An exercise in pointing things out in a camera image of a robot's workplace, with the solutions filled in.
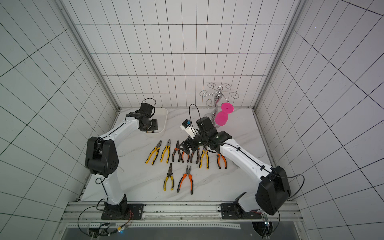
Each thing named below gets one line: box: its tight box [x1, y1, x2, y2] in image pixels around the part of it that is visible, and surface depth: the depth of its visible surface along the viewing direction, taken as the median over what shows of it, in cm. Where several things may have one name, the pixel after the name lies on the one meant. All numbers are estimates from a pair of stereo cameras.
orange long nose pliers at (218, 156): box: [216, 153, 228, 169], surface depth 92 cm
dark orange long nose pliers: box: [172, 139, 181, 162], surface depth 97 cm
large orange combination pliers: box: [176, 165, 194, 195], surface depth 85 cm
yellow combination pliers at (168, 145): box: [159, 139, 171, 164], surface depth 97 cm
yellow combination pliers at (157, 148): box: [145, 140, 162, 166], surface depth 96 cm
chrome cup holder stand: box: [199, 82, 240, 128], surface depth 91 cm
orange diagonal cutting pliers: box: [190, 147, 200, 164], surface depth 92 cm
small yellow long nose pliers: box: [163, 162, 175, 191], surface depth 85 cm
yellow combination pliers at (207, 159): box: [199, 149, 210, 170], surface depth 92 cm
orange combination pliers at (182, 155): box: [181, 151, 190, 163], surface depth 94 cm
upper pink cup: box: [221, 102, 234, 114], surface depth 86 cm
